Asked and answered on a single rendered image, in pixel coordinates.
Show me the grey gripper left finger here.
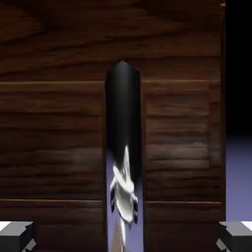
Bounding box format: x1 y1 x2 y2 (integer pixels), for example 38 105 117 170
0 220 37 252

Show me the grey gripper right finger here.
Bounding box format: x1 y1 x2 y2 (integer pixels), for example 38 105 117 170
216 220 252 252

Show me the dark wood cabinet door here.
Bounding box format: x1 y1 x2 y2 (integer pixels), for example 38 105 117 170
0 80 222 203

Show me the dark wood cabinet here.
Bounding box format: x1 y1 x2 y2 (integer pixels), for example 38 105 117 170
0 0 227 252

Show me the curved dark metal handle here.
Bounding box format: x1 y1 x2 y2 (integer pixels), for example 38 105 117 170
105 60 145 252

